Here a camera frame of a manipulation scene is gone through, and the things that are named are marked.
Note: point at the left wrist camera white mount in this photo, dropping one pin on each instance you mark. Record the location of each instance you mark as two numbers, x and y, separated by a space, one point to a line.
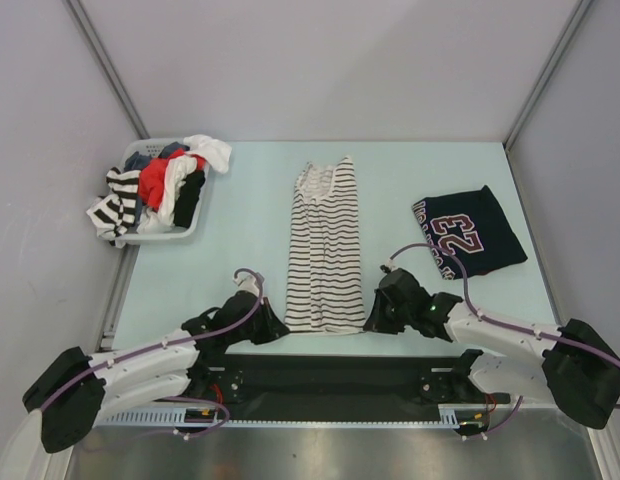
249 282

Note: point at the black white striped tank top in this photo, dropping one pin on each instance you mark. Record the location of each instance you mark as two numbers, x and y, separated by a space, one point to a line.
115 214

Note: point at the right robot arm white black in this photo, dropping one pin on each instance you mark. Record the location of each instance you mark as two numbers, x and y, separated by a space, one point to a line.
571 365

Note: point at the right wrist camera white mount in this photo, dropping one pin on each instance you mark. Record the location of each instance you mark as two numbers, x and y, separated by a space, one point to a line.
389 266

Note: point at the thin striped white tank top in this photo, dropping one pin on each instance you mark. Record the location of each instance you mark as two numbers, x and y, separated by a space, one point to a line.
324 292

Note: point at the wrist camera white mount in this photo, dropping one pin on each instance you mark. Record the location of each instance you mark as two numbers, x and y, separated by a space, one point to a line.
389 266
249 282

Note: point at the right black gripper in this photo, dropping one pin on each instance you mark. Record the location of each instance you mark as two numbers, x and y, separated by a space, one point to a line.
376 322

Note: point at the grey blue tank top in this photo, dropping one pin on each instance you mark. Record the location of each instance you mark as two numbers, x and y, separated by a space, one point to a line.
142 154

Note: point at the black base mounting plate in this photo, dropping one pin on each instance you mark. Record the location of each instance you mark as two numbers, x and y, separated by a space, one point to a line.
342 389

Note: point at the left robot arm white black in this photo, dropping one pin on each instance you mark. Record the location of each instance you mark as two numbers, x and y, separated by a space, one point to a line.
78 389

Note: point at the navy tank top red trim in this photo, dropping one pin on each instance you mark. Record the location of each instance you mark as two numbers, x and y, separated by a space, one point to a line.
470 231

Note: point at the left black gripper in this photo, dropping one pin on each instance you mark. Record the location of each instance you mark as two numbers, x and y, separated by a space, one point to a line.
272 329

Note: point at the grey plastic laundry basket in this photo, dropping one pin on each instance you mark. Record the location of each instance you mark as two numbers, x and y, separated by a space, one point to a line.
176 234

